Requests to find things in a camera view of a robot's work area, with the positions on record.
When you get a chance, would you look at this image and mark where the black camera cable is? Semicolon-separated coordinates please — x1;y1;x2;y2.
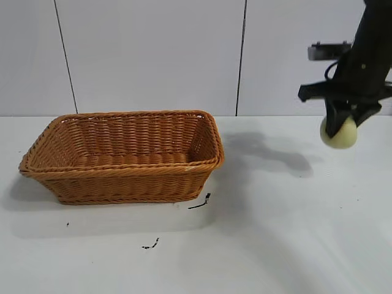
323;59;341;82

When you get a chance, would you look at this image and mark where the brown woven wicker basket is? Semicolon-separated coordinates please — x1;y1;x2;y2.
18;110;226;205

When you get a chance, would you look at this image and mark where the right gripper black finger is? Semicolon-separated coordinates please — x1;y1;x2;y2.
351;103;383;127
324;100;350;138

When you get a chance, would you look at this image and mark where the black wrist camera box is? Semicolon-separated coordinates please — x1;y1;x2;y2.
308;41;353;61

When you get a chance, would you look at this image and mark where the pale yellow egg yolk pastry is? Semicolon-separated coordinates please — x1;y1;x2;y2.
320;118;358;150

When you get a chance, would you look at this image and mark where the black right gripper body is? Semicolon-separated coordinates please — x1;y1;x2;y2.
298;51;392;107

